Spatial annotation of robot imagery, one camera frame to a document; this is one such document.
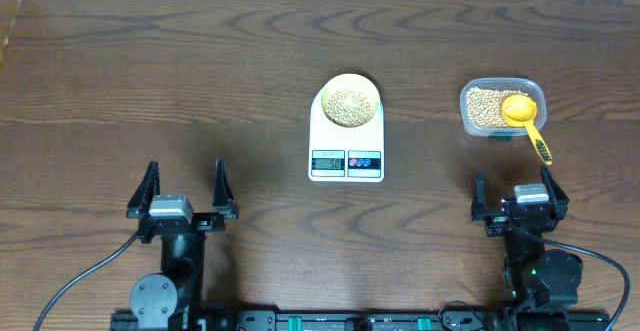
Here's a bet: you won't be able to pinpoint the yellow measuring scoop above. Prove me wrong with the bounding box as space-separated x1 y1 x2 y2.
501 95 553 165

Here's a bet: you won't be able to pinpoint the left black cable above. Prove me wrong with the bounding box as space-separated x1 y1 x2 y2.
32 230 141 331

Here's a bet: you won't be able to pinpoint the soybeans in bowl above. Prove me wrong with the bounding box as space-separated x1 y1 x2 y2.
323 88 374 128

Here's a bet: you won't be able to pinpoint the black cable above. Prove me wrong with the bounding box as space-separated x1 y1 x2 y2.
32 230 141 331
509 220 631 331

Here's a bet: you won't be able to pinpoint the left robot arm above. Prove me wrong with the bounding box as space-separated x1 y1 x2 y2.
110 159 239 330

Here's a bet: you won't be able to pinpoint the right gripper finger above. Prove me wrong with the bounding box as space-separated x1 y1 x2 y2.
471 172 489 222
541 165 569 219

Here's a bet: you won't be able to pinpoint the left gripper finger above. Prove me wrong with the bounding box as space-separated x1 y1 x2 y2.
212 159 239 219
126 161 160 219

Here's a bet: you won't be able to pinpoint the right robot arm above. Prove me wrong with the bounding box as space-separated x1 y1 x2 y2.
471 166 583 330

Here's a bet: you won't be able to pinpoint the pile of soybeans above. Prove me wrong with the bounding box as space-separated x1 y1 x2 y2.
465 87 528 128

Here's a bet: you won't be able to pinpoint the pale yellow bowl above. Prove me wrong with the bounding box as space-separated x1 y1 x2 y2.
320 73 382 124

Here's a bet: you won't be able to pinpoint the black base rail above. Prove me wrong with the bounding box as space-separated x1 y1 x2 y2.
107 310 609 331

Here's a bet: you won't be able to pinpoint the right black cable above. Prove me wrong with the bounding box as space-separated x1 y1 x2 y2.
509 220 631 331

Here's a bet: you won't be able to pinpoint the white digital kitchen scale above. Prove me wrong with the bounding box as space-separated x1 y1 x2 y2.
308 90 385 183

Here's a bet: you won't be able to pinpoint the clear plastic container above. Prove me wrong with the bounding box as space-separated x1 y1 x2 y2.
460 77 547 138

